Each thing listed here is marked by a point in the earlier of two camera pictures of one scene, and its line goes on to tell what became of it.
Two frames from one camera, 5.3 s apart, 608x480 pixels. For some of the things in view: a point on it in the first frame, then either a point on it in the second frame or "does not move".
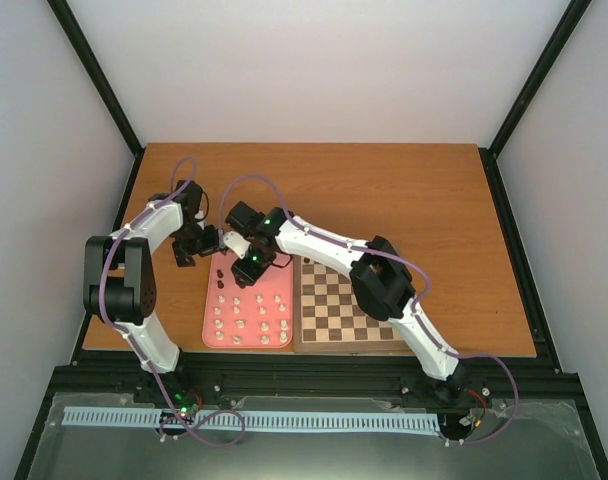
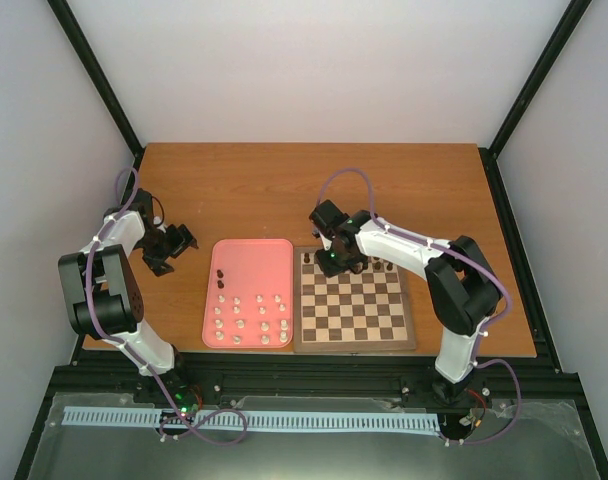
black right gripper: x=248 y=275 → x=330 y=269
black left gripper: x=181 y=252 → x=181 y=244
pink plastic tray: x=257 y=317 does not move
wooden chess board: x=327 y=317 does not move
